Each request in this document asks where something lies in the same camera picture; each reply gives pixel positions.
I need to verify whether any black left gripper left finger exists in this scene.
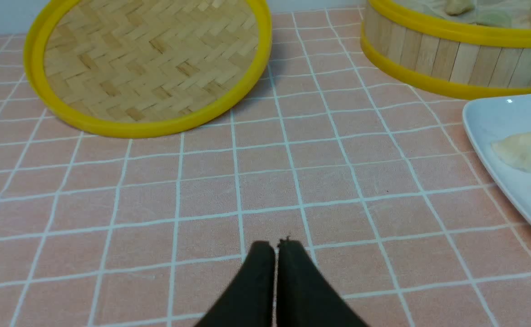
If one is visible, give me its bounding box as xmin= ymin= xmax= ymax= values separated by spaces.
xmin=196 ymin=241 xmax=275 ymax=327

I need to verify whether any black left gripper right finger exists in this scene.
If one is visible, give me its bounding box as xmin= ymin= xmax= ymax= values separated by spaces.
xmin=276 ymin=239 xmax=367 ymax=327

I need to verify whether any white square plate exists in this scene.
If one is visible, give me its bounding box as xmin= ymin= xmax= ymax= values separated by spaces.
xmin=462 ymin=94 xmax=531 ymax=224

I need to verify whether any pale steamed dumpling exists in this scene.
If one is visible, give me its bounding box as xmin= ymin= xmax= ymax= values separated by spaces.
xmin=490 ymin=132 xmax=531 ymax=173

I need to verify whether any pink checkered table cloth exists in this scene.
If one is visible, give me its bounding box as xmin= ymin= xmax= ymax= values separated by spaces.
xmin=0 ymin=7 xmax=531 ymax=327

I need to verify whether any woven bamboo steamer lid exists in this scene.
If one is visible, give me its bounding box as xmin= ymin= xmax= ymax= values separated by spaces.
xmin=23 ymin=0 xmax=272 ymax=139

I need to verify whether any yellow rimmed bamboo steamer basket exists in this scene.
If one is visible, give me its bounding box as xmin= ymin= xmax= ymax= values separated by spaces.
xmin=360 ymin=0 xmax=531 ymax=99

